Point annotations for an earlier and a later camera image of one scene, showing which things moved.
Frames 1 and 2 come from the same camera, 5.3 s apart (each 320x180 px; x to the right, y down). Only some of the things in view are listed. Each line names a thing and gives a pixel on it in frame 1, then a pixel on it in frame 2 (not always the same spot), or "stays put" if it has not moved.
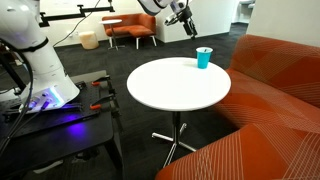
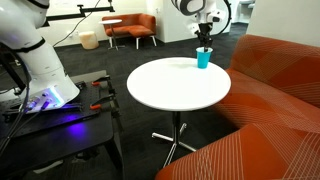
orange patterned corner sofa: [274, 99] stays put
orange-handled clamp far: [98, 81] stays put
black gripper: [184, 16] → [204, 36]
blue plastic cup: [203, 56] stays put
